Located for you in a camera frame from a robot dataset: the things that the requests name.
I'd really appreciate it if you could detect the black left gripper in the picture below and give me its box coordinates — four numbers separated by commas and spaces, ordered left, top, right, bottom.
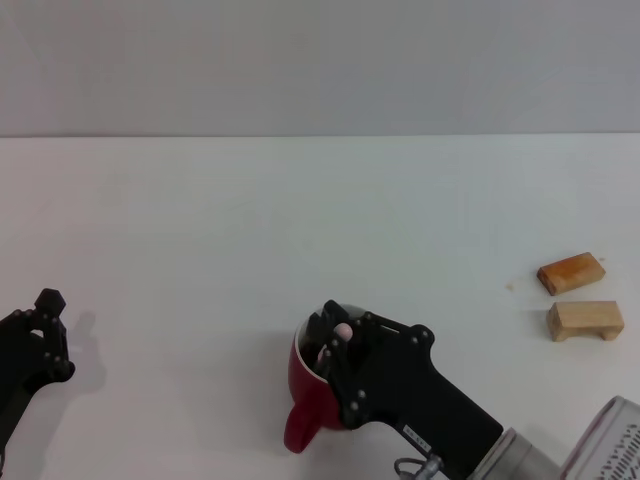
0, 288, 76, 446

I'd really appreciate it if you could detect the orange brown wooden block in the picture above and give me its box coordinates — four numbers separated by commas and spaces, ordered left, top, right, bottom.
536, 251, 607, 296

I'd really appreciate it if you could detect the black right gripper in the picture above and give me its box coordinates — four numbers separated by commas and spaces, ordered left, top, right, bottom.
304, 299, 504, 480

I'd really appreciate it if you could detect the pink handled metal spoon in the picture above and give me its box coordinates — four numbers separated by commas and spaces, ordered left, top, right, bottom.
314, 323, 354, 369

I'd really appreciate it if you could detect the dark brown coffee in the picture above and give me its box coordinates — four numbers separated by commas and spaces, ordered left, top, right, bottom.
299, 339, 329, 376

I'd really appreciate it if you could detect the red ceramic cup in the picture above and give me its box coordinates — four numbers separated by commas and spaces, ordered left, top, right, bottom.
283, 303, 371, 455

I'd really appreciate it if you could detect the light notched wooden block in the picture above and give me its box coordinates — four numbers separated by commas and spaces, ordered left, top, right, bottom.
546, 300, 625, 343

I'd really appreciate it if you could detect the grey cable with metal connector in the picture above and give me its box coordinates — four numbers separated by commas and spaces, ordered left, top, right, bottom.
393, 453, 444, 480

